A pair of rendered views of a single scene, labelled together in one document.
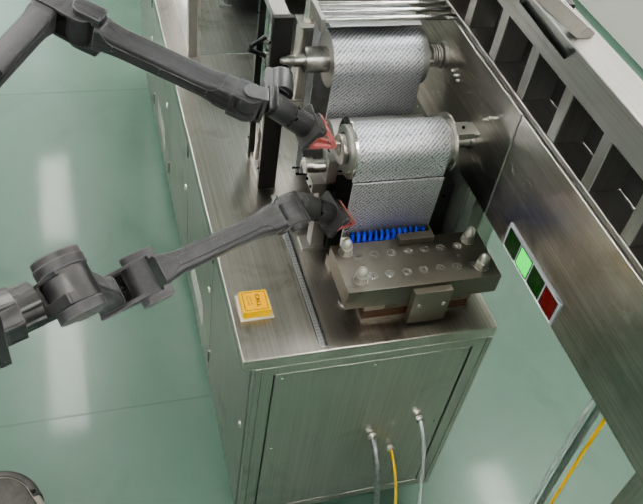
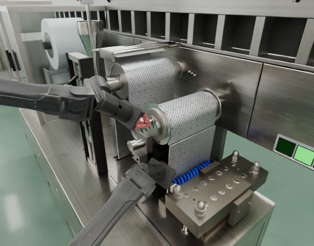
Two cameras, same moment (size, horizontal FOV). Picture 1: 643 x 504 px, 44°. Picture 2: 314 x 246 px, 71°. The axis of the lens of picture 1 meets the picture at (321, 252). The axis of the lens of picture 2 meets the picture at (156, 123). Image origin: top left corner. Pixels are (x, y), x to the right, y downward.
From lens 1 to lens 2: 1.18 m
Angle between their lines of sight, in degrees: 20
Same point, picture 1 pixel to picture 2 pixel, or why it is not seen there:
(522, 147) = (271, 82)
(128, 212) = (33, 212)
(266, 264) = (123, 224)
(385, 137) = (179, 108)
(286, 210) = (136, 181)
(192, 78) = (17, 92)
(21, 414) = not seen: outside the picture
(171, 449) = not seen: outside the picture
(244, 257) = not seen: hidden behind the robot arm
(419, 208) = (205, 150)
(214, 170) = (68, 174)
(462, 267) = (246, 175)
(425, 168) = (205, 122)
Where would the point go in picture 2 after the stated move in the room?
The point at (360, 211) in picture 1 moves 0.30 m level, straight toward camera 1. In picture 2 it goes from (176, 163) to (211, 240)
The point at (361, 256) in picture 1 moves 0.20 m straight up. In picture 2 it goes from (188, 193) to (193, 146)
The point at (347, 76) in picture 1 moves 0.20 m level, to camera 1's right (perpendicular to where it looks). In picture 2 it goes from (136, 85) to (184, 81)
